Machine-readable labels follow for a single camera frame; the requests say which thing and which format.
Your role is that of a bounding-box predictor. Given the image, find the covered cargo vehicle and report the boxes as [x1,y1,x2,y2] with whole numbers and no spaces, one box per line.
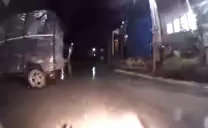
[0,9,67,90]

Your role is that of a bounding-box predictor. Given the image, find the pale pole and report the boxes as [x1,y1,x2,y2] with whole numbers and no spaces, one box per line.
[148,0,164,73]

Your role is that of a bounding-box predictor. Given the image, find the bushes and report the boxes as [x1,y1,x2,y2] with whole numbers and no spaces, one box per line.
[160,49,206,80]

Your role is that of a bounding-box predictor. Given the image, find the wet dark asphalt road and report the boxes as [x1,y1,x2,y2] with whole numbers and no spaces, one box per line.
[0,61,208,128]

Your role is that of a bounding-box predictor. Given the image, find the blue structure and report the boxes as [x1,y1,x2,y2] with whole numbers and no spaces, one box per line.
[124,9,154,66]

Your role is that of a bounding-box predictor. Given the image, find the building with lit windows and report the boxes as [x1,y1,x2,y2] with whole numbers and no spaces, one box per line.
[158,0,208,64]

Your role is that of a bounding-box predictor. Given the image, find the robot's own part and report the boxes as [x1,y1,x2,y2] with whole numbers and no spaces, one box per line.
[61,123,73,128]

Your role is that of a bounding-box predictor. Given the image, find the pale kerb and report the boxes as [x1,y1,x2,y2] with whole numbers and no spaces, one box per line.
[113,68,208,90]

